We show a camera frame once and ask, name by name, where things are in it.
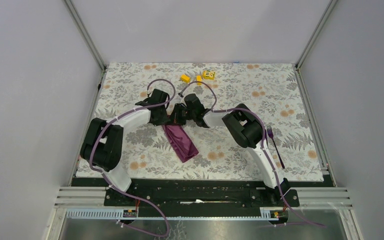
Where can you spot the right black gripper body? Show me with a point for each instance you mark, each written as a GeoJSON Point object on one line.
{"type": "Point", "coordinates": [191, 114]}

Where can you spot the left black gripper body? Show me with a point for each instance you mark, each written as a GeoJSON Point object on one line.
{"type": "Point", "coordinates": [163, 117]}

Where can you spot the purple cloth napkin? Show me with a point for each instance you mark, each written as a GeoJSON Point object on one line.
{"type": "Point", "coordinates": [180, 141]}

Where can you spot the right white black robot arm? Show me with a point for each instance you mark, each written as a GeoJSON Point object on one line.
{"type": "Point", "coordinates": [245, 127]}

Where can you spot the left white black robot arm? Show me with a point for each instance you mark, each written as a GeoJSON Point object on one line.
{"type": "Point", "coordinates": [103, 142]}

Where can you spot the yellow block middle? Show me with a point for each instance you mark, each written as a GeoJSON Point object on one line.
{"type": "Point", "coordinates": [198, 79]}

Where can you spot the yellow block left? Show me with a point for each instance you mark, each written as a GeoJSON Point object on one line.
{"type": "Point", "coordinates": [184, 78]}

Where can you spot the yellow patterned block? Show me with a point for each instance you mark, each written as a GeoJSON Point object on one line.
{"type": "Point", "coordinates": [208, 75]}

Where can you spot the floral tablecloth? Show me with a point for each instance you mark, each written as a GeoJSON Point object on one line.
{"type": "Point", "coordinates": [269, 90]}

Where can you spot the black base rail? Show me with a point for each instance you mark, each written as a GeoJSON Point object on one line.
{"type": "Point", "coordinates": [194, 198]}

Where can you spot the left aluminium frame post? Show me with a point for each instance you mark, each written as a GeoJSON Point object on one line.
{"type": "Point", "coordinates": [78, 22]}

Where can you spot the aluminium frame post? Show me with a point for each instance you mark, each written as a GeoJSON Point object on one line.
{"type": "Point", "coordinates": [78, 22]}
{"type": "Point", "coordinates": [316, 33]}

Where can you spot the right aluminium frame post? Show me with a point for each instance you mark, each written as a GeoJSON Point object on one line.
{"type": "Point", "coordinates": [316, 33]}

